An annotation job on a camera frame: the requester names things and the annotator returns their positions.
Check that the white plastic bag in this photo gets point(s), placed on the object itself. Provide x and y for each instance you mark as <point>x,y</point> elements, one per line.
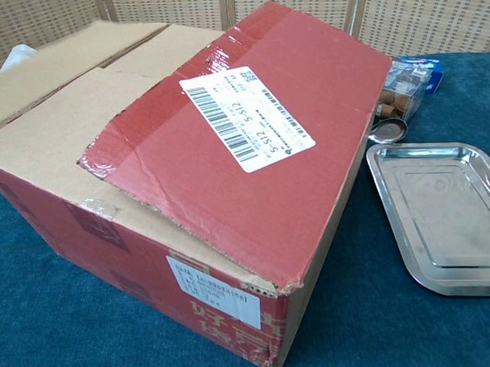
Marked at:
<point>19,54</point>

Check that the woven bamboo folding screen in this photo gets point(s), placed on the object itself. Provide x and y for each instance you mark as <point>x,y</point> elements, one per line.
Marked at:
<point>416,16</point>

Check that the blue tablecloth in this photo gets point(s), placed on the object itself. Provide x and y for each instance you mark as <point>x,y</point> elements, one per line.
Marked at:
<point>52,311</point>

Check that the stainless steel tray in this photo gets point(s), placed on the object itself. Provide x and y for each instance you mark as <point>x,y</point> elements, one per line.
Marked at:
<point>443,209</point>

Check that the clear plastic snack package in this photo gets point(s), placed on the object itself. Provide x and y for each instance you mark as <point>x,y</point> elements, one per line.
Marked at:
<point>405,93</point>

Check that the blue cookie package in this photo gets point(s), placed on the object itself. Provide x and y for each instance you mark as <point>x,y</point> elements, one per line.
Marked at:
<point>433,74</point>

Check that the brown cardboard box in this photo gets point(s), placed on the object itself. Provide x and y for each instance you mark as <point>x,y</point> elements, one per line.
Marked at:
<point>230,216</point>

